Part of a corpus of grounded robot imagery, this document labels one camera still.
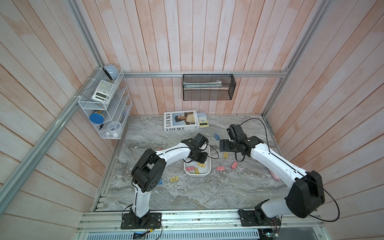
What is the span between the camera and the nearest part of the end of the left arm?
686 mm

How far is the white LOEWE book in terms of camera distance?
1.12 m

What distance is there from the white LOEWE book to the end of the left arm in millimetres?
338
